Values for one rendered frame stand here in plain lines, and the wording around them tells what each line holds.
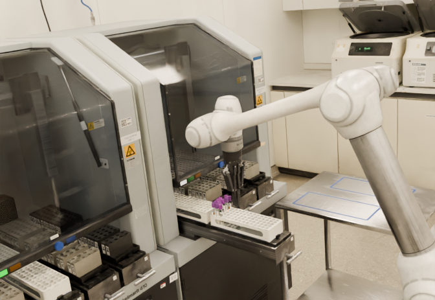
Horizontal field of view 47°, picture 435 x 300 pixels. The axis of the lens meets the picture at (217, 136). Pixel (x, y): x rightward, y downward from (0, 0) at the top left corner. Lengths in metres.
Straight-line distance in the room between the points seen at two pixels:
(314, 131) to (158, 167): 2.60
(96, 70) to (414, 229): 1.23
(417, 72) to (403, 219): 2.57
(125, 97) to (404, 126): 2.67
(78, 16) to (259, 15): 1.85
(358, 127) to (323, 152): 3.06
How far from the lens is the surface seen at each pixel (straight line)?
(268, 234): 1.92
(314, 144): 4.50
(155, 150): 2.02
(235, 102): 1.87
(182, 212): 2.25
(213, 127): 1.72
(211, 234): 2.09
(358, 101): 1.39
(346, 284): 2.67
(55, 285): 1.80
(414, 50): 4.00
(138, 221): 2.02
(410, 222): 1.51
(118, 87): 1.88
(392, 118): 4.12
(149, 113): 1.97
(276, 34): 4.67
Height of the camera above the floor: 1.75
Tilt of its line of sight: 16 degrees down
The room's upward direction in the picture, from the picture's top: 6 degrees counter-clockwise
